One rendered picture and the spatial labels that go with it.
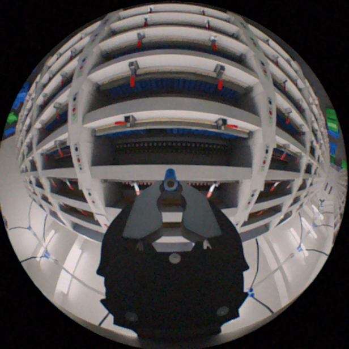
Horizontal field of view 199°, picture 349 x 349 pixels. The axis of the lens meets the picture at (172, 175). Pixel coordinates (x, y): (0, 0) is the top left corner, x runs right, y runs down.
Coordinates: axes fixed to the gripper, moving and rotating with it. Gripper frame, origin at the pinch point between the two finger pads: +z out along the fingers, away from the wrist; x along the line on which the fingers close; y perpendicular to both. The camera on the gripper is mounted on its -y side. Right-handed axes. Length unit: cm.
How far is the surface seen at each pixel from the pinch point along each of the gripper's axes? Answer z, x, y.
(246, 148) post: 22.3, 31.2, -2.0
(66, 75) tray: 23, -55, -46
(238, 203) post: 15.8, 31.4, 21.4
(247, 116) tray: 16.4, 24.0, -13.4
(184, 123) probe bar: 20.8, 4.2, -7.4
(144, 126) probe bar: 20.9, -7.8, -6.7
